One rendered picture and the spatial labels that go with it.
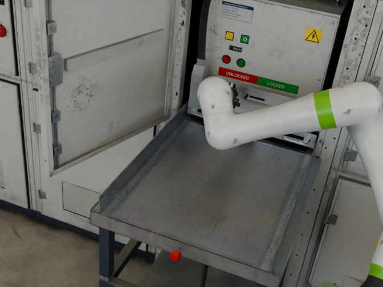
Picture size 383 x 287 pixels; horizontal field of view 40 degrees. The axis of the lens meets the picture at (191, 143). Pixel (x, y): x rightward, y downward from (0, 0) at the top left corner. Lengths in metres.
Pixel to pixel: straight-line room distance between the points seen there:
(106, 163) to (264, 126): 1.06
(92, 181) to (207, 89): 1.09
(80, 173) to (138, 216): 0.96
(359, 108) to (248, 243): 0.51
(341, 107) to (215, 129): 0.38
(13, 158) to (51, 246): 0.49
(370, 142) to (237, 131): 0.40
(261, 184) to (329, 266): 0.64
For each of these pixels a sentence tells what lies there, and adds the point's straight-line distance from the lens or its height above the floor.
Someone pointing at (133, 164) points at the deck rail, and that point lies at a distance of 1.80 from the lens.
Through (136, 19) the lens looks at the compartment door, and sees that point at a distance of 1.90.
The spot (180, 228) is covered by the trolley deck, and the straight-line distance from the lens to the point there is 1.64.
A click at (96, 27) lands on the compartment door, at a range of 1.77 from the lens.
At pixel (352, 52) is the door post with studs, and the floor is 1.29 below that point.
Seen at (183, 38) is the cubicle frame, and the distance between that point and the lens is 2.05.
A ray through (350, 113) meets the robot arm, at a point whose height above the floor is 1.25.
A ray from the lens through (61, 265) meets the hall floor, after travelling 2.72.
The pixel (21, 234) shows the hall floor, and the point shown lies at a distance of 2.90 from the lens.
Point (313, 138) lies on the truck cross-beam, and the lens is 2.09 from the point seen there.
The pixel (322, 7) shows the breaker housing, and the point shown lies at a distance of 1.98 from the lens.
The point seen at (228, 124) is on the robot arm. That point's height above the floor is 1.13.
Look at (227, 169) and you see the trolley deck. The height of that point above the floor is 0.85.
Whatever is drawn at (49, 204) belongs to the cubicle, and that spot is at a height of 0.15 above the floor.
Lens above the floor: 1.92
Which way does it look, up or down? 32 degrees down
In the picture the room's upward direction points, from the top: 6 degrees clockwise
